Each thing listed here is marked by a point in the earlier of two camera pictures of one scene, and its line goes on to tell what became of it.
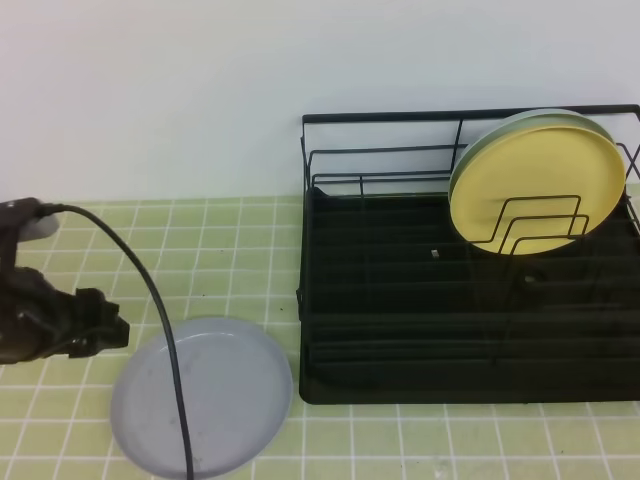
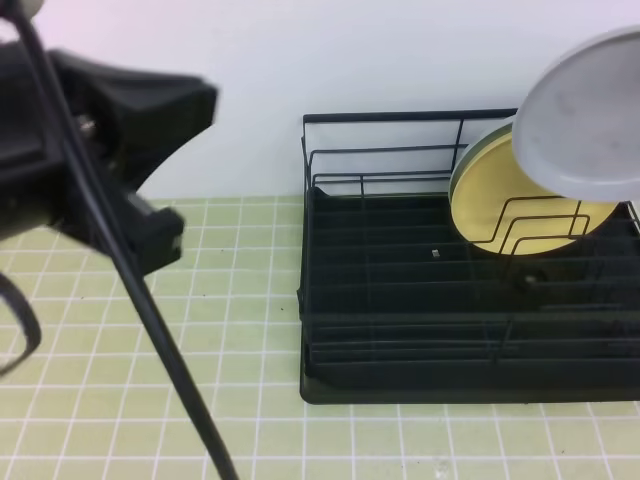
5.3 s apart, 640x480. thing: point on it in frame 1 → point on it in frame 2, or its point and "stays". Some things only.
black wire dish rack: (396, 304) stays
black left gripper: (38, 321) → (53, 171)
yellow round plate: (539, 190) stays
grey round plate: (236, 393) → (576, 118)
